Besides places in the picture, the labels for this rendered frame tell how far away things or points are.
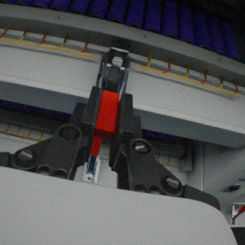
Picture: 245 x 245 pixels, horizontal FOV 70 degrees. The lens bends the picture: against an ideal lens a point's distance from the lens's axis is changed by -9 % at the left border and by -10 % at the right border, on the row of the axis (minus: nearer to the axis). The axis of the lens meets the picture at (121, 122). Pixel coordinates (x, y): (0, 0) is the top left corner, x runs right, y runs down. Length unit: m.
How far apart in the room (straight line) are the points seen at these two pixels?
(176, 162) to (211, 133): 0.17
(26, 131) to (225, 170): 0.32
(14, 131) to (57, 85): 0.20
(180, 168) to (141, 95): 0.22
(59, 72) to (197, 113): 0.14
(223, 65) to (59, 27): 0.17
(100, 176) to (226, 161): 0.20
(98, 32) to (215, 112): 0.14
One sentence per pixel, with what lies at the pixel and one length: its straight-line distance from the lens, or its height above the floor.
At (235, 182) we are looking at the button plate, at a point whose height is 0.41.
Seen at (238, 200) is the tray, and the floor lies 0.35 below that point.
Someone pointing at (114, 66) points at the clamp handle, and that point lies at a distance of 0.16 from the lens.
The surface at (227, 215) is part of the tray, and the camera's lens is 0.66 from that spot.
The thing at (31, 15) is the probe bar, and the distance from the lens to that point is 0.21.
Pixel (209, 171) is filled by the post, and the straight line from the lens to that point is 0.33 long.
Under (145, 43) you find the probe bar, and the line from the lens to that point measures 0.19.
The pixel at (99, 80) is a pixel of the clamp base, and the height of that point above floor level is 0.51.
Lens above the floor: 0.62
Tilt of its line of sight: 47 degrees down
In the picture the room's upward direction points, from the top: 19 degrees clockwise
